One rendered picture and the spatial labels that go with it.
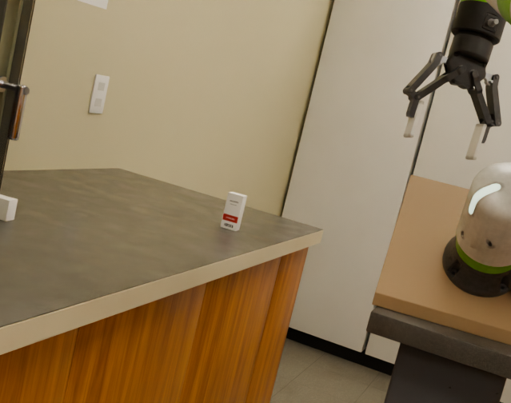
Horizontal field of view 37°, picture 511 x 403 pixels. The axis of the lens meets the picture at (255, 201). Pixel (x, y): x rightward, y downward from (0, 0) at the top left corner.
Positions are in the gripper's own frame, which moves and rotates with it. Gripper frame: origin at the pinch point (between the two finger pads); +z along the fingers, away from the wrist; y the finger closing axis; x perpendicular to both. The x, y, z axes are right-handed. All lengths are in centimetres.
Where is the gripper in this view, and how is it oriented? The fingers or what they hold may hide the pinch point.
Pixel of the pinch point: (441, 142)
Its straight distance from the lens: 147.6
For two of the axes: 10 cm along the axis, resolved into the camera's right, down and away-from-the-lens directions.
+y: 9.2, 2.9, 2.5
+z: -3.0, 9.5, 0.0
